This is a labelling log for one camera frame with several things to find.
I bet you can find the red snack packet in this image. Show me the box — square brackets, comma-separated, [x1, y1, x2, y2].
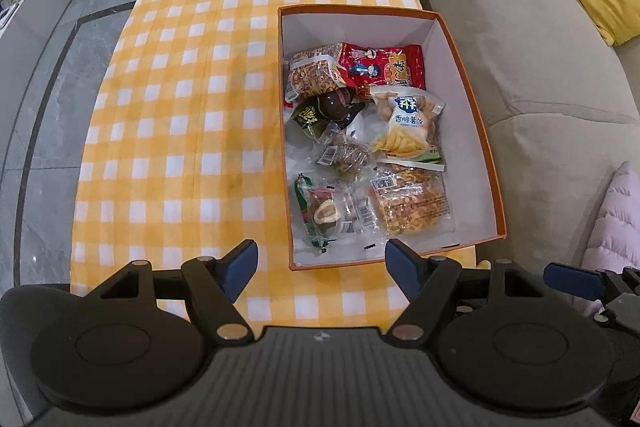
[337, 42, 426, 100]

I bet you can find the clear brown treat packet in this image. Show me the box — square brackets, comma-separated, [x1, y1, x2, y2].
[314, 132, 376, 180]

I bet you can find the brown grain cake packet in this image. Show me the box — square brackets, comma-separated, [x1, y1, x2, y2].
[284, 42, 347, 104]

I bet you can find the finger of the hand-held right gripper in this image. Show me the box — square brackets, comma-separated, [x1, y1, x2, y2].
[543, 262, 609, 301]

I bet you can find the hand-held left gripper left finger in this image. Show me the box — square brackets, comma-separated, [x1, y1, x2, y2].
[87, 239, 259, 344]

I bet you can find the yellow checked tablecloth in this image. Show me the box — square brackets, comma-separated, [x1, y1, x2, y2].
[70, 0, 492, 329]

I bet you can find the dark green egg packet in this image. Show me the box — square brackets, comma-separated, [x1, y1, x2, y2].
[291, 88, 367, 142]

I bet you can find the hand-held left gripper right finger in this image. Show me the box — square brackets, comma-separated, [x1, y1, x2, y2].
[385, 238, 558, 342]

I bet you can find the clear nut date packet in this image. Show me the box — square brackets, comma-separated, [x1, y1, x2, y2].
[300, 184, 352, 241]

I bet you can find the pink quilted cloth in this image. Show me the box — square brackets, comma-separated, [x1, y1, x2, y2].
[580, 161, 640, 308]

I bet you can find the small clear barcode packet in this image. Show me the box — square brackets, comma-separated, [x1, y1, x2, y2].
[345, 187, 379, 236]

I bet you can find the beige sofa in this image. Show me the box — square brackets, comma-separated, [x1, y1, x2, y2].
[382, 0, 640, 269]

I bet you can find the white blue fries packet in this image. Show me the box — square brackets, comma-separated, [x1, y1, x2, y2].
[369, 87, 446, 172]

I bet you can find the yellow crispy cake packet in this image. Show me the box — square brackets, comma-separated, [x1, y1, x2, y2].
[367, 163, 457, 237]

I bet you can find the orange cardboard box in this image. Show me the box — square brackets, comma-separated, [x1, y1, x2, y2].
[277, 4, 507, 272]

